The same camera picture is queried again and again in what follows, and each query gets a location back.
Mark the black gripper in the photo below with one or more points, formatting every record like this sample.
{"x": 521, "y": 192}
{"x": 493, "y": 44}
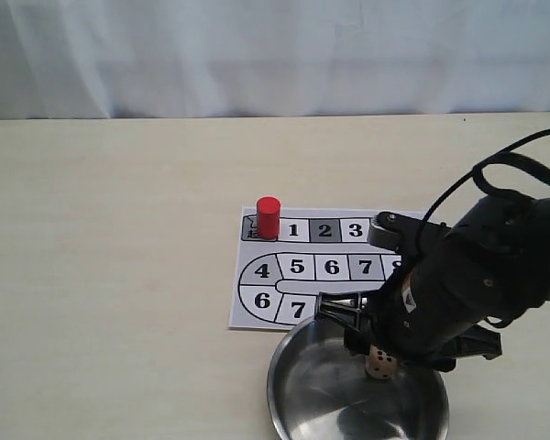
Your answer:
{"x": 428, "y": 317}

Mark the round stainless steel dish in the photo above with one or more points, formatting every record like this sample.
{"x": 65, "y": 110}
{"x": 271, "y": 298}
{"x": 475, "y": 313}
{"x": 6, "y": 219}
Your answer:
{"x": 317, "y": 390}

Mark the white fabric backdrop curtain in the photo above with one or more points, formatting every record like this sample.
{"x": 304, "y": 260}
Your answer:
{"x": 116, "y": 59}

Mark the wooden die black pips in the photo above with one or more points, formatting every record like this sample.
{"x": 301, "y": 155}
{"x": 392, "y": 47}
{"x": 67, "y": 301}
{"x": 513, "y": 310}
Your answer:
{"x": 380, "y": 365}

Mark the printed paper game board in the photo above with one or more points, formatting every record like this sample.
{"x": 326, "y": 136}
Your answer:
{"x": 317, "y": 250}

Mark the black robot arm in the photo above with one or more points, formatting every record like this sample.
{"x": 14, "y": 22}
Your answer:
{"x": 509, "y": 240}

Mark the red cylinder game piece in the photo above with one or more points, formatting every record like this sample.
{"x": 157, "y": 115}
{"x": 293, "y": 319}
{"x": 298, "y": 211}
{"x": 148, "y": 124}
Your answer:
{"x": 268, "y": 217}

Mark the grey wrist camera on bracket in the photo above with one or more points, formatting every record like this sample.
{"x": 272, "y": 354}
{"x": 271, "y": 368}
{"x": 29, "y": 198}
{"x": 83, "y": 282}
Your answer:
{"x": 405, "y": 235}

